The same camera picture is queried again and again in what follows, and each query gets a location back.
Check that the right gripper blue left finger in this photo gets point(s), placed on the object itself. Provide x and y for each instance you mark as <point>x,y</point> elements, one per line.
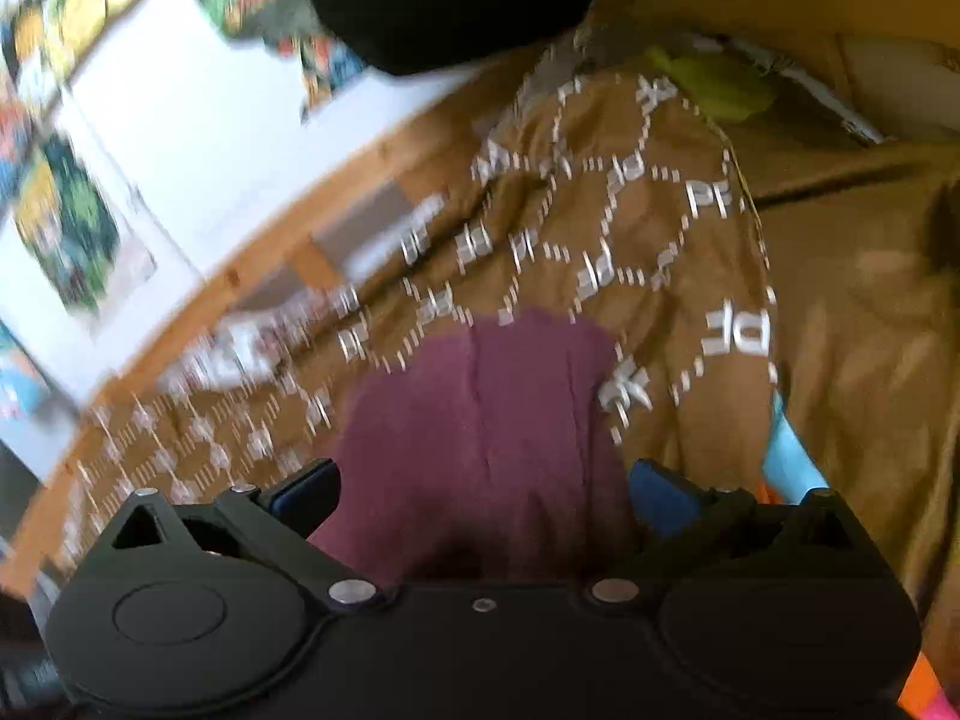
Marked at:
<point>305,500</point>

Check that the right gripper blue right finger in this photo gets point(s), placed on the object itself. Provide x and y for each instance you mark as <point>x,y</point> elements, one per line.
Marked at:
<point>663,501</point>

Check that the maroon long-sleeve top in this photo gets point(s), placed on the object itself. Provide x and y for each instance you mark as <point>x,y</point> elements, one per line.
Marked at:
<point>486,459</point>

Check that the orange and blue blanket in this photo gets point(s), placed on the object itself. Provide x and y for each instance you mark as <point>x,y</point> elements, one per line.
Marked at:
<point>788,475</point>

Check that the brown PF patterned duvet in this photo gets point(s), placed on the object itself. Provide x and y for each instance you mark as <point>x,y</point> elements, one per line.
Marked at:
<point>725,261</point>

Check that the yellow-green cloth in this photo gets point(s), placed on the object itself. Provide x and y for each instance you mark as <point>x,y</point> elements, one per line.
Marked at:
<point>725,88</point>

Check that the wooden bed frame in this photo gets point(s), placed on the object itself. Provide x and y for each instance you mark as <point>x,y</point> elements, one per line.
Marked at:
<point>234,332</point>

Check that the small peeling wall poster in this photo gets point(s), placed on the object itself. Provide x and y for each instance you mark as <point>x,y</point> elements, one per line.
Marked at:
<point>23,388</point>

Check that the anime boy wall poster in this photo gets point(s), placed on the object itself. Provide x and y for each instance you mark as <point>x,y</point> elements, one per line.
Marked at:
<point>83,244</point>

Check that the landscape cartoon wall poster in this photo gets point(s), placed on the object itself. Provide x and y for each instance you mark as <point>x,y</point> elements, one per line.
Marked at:
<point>291,29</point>

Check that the red-haired character wall poster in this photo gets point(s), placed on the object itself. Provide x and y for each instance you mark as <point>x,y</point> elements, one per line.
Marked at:
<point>43,41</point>

